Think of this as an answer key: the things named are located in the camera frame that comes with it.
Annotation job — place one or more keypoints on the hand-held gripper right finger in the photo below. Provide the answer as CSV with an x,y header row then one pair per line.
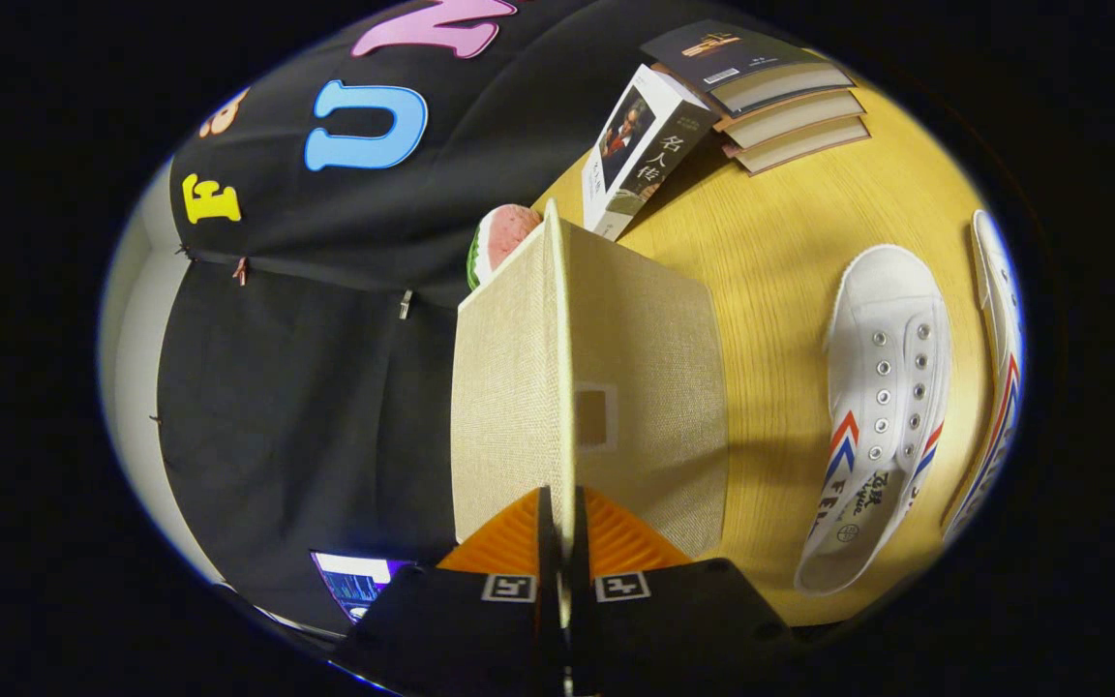
x,y
581,552

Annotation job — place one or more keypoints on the white canvas shoe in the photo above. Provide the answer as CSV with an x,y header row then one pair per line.
x,y
882,319
998,319

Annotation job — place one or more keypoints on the black backdrop cloth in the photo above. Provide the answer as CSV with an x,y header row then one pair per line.
x,y
306,407

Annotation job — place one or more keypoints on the black cover book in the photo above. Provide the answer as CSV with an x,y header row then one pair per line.
x,y
722,53

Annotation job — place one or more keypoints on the watermelon slice plush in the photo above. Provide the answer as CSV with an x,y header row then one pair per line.
x,y
504,237

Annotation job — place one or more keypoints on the white portrait cover book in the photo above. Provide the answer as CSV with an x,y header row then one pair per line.
x,y
649,155

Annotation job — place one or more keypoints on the computer monitor screen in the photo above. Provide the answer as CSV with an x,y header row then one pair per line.
x,y
354,581

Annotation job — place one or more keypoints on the white cloth clip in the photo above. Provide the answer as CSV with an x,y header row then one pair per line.
x,y
406,304

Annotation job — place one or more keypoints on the brown cover book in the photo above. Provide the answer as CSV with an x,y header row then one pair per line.
x,y
799,147
790,121

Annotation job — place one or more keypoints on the pink cloth clip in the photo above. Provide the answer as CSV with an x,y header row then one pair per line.
x,y
241,271

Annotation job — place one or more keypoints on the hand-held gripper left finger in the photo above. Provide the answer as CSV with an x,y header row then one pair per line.
x,y
548,552

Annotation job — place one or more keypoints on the beige fabric storage box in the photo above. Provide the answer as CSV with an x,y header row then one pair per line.
x,y
654,339

